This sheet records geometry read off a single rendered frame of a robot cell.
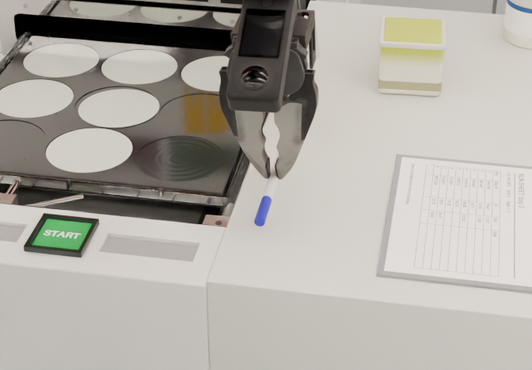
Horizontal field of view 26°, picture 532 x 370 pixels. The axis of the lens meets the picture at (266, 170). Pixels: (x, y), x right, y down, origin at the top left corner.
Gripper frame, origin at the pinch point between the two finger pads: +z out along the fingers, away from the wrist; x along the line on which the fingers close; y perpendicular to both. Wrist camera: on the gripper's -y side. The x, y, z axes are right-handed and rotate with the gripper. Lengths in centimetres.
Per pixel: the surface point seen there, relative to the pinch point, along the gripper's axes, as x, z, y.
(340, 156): -5.5, 3.5, 9.3
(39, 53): 39, 7, 39
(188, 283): 5.3, 3.9, -13.8
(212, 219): 7.4, 8.6, 3.7
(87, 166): 24.0, 8.5, 12.7
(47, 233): 20.0, 2.6, -9.3
